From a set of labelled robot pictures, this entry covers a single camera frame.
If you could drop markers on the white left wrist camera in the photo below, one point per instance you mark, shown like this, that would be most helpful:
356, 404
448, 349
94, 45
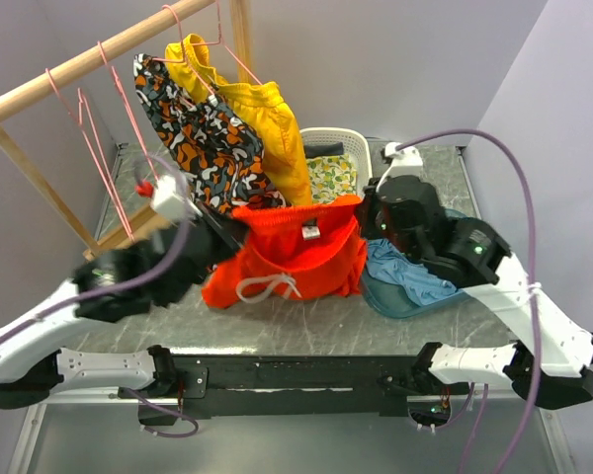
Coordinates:
164, 197

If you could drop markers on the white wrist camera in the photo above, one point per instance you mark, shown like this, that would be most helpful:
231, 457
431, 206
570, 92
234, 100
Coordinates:
164, 197
402, 161

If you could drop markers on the teal translucent plastic tray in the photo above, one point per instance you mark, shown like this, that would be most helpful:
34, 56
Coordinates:
392, 302

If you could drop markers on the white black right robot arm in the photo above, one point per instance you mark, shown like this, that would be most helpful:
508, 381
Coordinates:
422, 256

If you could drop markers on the white plastic laundry basket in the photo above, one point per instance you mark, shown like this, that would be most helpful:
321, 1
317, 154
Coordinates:
355, 145

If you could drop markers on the orange shorts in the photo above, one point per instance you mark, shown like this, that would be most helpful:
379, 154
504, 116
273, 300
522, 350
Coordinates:
298, 253

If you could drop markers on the camouflage patterned shorts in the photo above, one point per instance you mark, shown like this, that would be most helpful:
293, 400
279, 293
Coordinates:
219, 152

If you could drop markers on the yellow shorts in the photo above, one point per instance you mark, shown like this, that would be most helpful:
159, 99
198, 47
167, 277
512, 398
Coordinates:
260, 105

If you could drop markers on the lemon print folded cloth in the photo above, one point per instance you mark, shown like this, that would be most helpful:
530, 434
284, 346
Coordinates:
331, 177

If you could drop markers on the dark folded cloth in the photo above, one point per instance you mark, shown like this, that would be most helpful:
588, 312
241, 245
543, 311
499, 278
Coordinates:
312, 151

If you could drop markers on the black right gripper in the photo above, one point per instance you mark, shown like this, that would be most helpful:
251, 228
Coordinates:
367, 206

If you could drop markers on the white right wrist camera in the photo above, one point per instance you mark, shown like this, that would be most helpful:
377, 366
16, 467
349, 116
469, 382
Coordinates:
402, 161

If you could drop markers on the light blue shorts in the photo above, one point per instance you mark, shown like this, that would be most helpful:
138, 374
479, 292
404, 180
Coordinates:
387, 264

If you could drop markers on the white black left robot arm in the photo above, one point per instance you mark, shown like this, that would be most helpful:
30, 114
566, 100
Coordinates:
155, 271

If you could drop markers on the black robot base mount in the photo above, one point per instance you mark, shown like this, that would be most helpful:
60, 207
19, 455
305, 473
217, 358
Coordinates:
210, 386

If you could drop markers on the pink wire hanger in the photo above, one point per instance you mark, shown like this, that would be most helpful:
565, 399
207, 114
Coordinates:
84, 120
132, 120

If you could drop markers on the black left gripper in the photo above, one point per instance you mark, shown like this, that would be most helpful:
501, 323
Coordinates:
230, 234

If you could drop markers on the wooden clothes rack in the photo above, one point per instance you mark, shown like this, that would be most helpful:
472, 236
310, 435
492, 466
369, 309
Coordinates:
40, 139

